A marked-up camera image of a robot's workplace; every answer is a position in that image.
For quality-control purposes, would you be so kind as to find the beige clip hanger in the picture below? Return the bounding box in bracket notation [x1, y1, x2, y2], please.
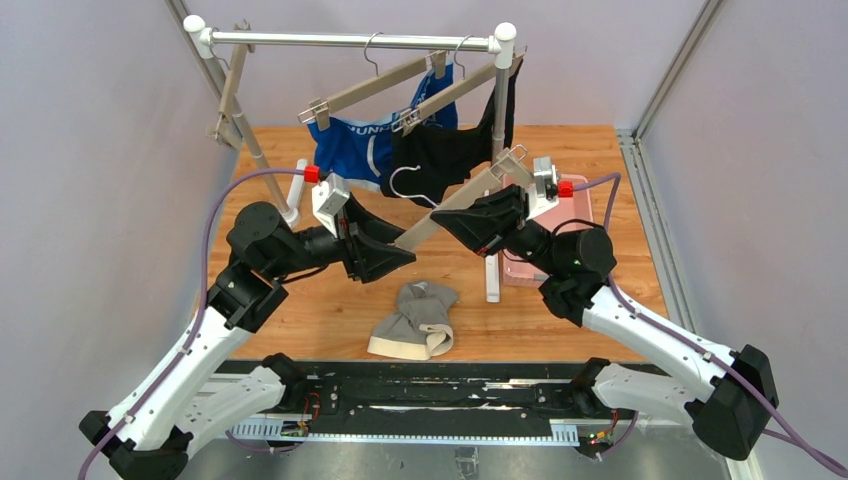
[393, 144, 533, 252]

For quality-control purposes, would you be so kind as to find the grey underwear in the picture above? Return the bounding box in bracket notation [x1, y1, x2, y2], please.
[366, 280, 459, 361]

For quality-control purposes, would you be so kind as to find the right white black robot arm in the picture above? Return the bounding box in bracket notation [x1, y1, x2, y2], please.
[431, 186, 779, 461]

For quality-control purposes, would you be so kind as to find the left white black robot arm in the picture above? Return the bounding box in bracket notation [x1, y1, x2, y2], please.
[80, 198, 415, 479]

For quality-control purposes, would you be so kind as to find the black underwear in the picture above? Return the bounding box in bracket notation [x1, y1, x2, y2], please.
[380, 94, 496, 208]

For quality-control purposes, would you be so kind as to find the blue underwear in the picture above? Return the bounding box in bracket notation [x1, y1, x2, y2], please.
[306, 60, 459, 192]

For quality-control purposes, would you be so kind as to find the beige hanger with black underwear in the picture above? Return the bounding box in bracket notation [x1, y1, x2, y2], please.
[392, 22, 525, 139]

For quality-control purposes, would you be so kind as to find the beige hanger with blue underwear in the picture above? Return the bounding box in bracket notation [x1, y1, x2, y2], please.
[297, 32, 447, 131]

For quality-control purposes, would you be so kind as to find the empty beige hanger far left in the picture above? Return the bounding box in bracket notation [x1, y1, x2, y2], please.
[207, 44, 256, 149]

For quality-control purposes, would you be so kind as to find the pink plastic basket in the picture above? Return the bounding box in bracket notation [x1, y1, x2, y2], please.
[501, 191, 594, 288]

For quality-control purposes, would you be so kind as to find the white silver clothes rack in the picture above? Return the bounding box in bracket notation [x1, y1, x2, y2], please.
[182, 14, 519, 305]

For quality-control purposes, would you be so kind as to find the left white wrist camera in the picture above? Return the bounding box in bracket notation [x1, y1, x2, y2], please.
[303, 165, 350, 238]

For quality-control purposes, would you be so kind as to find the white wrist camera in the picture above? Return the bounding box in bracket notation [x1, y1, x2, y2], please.
[303, 165, 350, 238]
[526, 156, 560, 219]

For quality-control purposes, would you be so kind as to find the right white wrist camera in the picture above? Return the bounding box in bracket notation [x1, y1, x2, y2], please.
[526, 156, 560, 219]

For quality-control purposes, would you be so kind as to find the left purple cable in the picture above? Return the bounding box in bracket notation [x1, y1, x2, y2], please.
[77, 166, 307, 480]

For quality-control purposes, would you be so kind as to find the purple cable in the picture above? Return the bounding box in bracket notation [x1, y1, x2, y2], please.
[77, 166, 307, 480]
[572, 173, 848, 478]

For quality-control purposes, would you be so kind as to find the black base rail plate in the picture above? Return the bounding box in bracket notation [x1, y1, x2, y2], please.
[242, 360, 647, 439]

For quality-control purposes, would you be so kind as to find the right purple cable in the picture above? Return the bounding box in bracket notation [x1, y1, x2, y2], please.
[572, 173, 848, 478]

